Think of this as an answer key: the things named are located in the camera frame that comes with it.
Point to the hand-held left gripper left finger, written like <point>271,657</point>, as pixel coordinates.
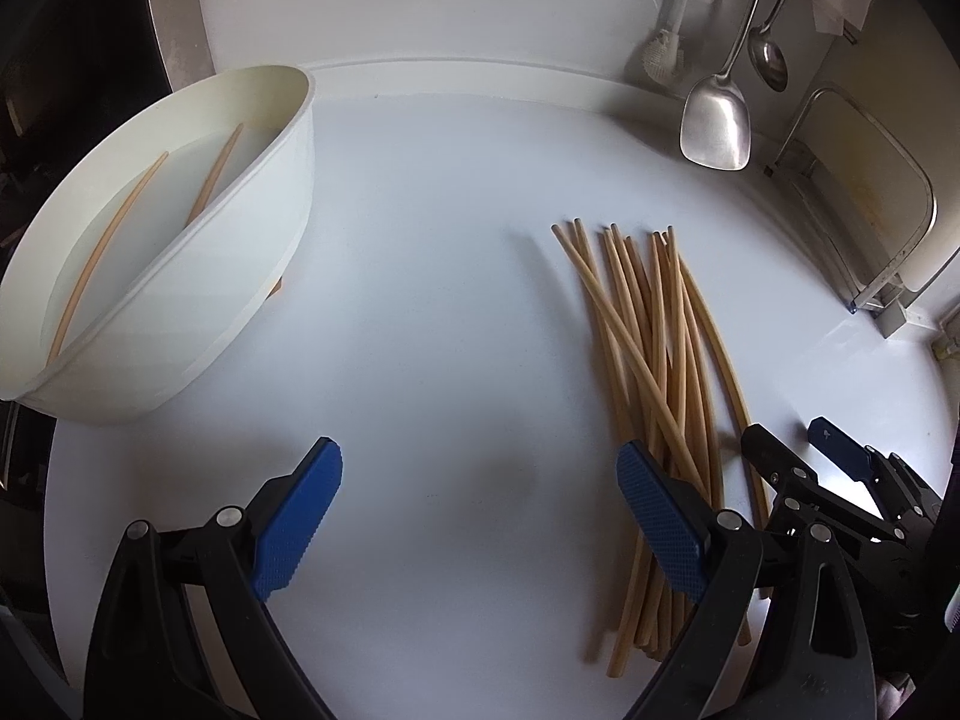
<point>296,521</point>

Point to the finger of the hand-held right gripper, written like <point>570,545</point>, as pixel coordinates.
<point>769,454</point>
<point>840,444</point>

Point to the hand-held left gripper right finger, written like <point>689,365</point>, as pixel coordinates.
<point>664,529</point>

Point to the pile of wooden chopsticks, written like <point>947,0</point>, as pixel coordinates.
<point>660,360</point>

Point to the white plastic bowl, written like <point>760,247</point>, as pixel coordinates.
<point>247,240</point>

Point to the light bamboo chopstick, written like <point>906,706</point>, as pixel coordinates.
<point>112,226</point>
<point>217,169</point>

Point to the metal board rack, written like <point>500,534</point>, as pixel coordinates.
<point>874,296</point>

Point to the small orange object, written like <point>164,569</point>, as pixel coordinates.
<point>276,287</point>

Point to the white cutting board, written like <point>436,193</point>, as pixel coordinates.
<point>862,165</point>

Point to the metal spatula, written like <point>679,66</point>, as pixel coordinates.
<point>716,124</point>

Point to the metal ladle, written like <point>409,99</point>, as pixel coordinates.
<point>769,56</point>

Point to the white dish brush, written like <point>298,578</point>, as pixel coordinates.
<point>661,52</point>

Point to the dark glossy appliance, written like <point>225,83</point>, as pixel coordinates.
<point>75,15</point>

